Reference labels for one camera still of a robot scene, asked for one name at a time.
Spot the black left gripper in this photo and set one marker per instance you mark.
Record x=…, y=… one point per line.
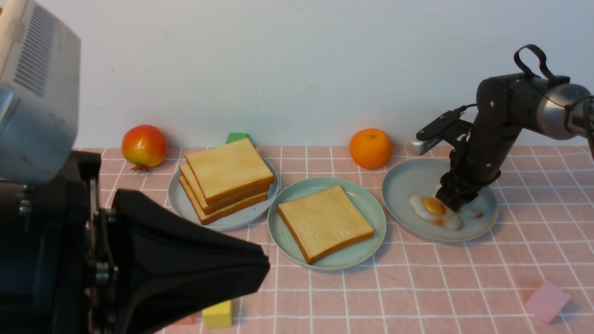
x=51, y=263

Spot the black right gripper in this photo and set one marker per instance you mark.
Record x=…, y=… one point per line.
x=475, y=165

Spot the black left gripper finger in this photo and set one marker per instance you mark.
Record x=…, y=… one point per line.
x=170, y=268

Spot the fried egg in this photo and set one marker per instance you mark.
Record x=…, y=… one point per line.
x=474, y=209
x=434, y=211

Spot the bread slice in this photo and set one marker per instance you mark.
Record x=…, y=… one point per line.
x=229, y=169
x=324, y=223
x=209, y=218
x=187, y=172

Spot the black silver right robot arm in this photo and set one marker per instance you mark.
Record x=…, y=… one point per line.
x=506, y=106

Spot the grey egg plate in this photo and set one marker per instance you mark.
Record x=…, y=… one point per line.
x=422, y=176

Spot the orange foam cube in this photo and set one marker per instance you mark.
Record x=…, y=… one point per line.
x=186, y=321

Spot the yellow foam cube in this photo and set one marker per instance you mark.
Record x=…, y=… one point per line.
x=218, y=316

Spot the light green center plate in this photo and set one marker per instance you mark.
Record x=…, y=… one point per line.
x=349, y=257

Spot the grey-blue bread plate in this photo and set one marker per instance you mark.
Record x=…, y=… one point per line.
x=182, y=206

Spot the orange tangerine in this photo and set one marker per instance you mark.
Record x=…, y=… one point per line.
x=371, y=148

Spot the red yellow pomegranate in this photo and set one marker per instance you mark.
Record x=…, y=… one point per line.
x=145, y=147

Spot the pink foam cube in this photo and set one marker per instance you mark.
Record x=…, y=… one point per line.
x=547, y=302

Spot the green foam cube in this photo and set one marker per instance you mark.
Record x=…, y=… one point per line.
x=236, y=136

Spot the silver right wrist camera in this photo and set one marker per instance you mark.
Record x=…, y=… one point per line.
x=436, y=132

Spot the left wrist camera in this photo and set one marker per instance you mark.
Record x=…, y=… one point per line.
x=39, y=92

